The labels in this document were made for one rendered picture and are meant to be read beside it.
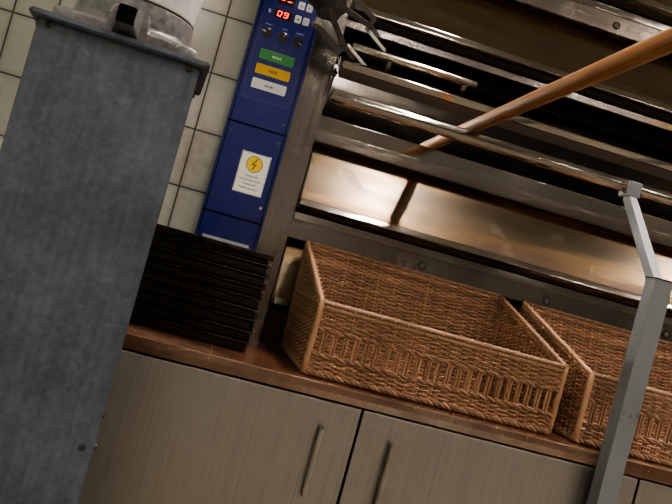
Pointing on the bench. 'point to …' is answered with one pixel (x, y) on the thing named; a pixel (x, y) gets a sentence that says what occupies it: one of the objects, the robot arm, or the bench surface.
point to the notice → (251, 173)
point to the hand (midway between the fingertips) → (367, 49)
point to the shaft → (660, 45)
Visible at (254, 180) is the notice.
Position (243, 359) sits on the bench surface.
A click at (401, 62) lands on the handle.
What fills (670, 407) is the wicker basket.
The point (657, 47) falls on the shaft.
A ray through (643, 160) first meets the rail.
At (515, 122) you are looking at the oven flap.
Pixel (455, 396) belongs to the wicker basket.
